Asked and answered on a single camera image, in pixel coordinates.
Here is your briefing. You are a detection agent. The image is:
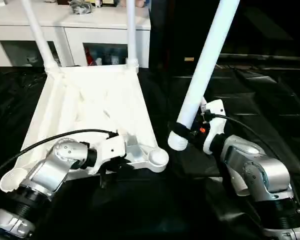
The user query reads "white plastic table top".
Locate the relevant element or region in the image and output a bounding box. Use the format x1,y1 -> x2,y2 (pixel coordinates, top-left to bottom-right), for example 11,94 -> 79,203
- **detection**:
0,63 -> 170,195

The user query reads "black mat cloth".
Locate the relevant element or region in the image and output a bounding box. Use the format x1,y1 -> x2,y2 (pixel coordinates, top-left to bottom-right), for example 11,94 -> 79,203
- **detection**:
0,65 -> 300,240

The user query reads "black fabric backdrop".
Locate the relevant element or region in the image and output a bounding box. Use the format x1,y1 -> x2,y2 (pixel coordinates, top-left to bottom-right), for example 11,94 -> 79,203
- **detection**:
149,0 -> 300,59

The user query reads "white glass door cabinet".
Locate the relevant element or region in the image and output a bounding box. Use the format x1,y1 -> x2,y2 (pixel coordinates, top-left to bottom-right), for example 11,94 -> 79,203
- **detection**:
0,0 -> 153,69

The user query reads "dark patterned cabinet-top object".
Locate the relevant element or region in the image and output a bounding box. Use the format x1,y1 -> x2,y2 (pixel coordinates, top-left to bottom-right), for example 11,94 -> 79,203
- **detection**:
68,0 -> 94,15

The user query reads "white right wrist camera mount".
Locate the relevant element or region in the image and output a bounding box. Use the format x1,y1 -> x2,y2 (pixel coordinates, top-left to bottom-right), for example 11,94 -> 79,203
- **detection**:
200,98 -> 228,154

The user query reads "grey metal rail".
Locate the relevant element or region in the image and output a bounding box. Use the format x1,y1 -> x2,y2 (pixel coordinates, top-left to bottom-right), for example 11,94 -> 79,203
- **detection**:
219,53 -> 300,63

